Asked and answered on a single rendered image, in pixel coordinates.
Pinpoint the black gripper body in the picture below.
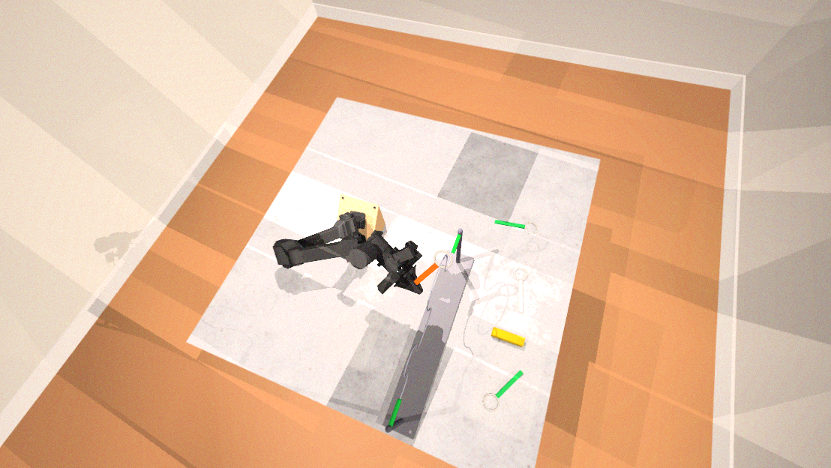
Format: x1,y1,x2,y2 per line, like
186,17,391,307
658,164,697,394
377,246,423,294

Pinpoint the orange handle with grey loop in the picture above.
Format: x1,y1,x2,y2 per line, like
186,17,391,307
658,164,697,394
414,250,453,285

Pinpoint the yellow flat bar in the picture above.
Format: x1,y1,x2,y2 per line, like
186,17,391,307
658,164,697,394
491,327,526,347

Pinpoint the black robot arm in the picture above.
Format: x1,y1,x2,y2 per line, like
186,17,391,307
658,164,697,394
272,211,419,269

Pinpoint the grey loop with green handle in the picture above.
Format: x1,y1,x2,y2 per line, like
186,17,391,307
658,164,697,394
495,220,538,234
483,370,524,411

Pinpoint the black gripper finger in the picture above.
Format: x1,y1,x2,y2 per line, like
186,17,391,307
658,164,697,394
394,271,422,295
409,264,424,292

